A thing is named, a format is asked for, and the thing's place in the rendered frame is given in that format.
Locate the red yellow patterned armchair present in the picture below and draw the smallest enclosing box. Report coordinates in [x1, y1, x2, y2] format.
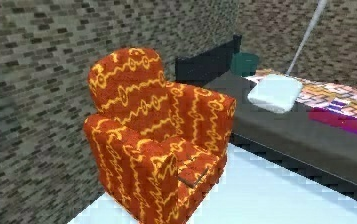
[82, 47, 238, 224]

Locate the teal round bin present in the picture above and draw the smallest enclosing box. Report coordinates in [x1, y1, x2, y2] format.
[230, 51, 261, 78]

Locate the white pillow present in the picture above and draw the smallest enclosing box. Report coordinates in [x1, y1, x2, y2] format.
[247, 73, 304, 115]

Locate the dark grey bed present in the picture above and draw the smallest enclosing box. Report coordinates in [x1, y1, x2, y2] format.
[174, 34, 357, 204]

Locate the thin grey pole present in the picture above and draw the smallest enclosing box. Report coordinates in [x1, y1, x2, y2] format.
[285, 0, 329, 77]

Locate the colourful patterned bedspread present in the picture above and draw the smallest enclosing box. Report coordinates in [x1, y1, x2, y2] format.
[244, 68, 357, 138]

